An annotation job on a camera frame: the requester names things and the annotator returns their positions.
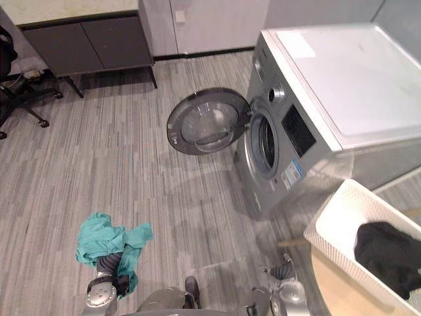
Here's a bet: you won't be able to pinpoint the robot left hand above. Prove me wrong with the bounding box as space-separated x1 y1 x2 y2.
97 250 125 275

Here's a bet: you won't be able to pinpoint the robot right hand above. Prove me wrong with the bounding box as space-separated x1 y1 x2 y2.
262 253 296 281

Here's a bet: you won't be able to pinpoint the teal cloth garment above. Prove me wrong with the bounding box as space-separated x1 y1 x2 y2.
74 212 155 300

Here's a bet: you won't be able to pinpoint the white plastic laundry basket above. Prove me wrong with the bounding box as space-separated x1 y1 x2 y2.
302 179 421 316

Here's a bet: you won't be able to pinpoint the black clothes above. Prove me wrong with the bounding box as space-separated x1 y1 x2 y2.
353 221 421 300

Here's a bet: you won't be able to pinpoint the round washing machine door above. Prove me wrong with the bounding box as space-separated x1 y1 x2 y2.
166 87 253 156

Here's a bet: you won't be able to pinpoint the silver front-load washing machine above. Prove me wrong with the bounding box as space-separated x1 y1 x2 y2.
232 22 421 221

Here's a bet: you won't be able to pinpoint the light wooden stand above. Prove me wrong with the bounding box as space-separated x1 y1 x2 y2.
278 239 404 316

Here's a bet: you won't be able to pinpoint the blue white energy label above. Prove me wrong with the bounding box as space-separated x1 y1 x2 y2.
281 159 303 190

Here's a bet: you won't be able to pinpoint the black office chair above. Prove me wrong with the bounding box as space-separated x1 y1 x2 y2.
0 24 64 140

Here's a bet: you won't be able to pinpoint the dark grey sideboard cabinet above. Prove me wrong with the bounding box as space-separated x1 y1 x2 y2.
18 9 159 99

